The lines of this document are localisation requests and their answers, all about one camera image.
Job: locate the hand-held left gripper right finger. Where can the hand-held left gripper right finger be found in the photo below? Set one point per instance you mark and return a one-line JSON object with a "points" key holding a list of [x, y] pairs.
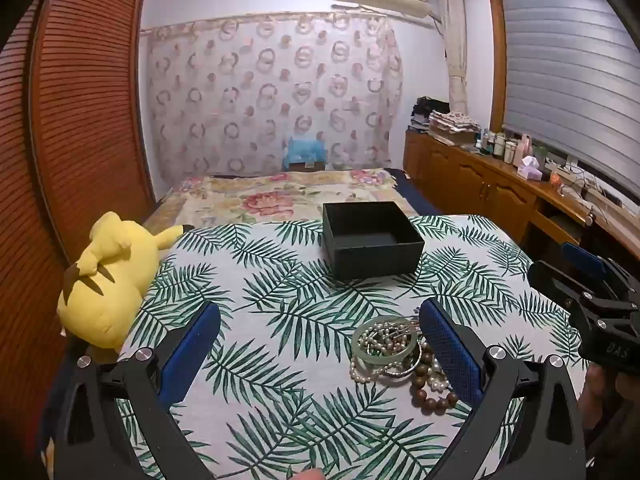
{"points": [[450, 355]]}

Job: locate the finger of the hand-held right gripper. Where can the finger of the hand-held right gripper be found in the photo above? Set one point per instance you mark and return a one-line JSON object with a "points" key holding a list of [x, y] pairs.
{"points": [[582, 257], [560, 282]]}

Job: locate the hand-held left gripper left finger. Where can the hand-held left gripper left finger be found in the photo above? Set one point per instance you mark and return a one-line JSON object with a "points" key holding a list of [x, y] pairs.
{"points": [[192, 355]]}

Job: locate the silver bangle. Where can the silver bangle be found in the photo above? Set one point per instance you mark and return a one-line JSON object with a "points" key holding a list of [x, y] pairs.
{"points": [[400, 371]]}

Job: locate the pale green jade bangle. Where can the pale green jade bangle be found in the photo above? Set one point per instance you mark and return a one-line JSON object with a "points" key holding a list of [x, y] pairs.
{"points": [[361, 354]]}

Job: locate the white pearl strand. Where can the white pearl strand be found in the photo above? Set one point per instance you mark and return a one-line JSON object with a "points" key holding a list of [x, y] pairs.
{"points": [[361, 376]]}

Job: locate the black square box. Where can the black square box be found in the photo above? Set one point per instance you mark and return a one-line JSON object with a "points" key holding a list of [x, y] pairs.
{"points": [[370, 247]]}

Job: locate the person's right hand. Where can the person's right hand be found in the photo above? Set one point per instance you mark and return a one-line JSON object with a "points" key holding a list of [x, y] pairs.
{"points": [[600, 395]]}

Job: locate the leaf print tablecloth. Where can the leaf print tablecloth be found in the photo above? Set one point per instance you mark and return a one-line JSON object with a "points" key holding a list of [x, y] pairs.
{"points": [[280, 320]]}

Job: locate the pink tissue box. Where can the pink tissue box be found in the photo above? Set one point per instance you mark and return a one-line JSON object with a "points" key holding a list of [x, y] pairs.
{"points": [[529, 167]]}

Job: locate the yellow plush toy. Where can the yellow plush toy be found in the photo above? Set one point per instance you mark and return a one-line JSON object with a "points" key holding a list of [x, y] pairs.
{"points": [[105, 290]]}

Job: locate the wooden low cabinet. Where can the wooden low cabinet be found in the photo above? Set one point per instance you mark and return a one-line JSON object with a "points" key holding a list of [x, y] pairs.
{"points": [[480, 185]]}

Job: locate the row of cosmetic bottles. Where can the row of cosmetic bottles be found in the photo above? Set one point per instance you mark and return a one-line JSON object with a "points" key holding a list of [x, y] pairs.
{"points": [[505, 147]]}

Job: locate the grey window blind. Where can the grey window blind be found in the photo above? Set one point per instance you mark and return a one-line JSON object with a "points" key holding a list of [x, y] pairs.
{"points": [[570, 70]]}

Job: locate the stack of folded clothes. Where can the stack of folded clothes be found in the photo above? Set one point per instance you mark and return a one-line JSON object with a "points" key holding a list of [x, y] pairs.
{"points": [[445, 117]]}

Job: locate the wooden louvered wardrobe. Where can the wooden louvered wardrobe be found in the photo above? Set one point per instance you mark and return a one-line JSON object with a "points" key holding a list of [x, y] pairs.
{"points": [[75, 160]]}

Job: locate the blue plush toy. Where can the blue plush toy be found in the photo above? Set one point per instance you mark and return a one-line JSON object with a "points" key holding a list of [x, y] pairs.
{"points": [[305, 152]]}

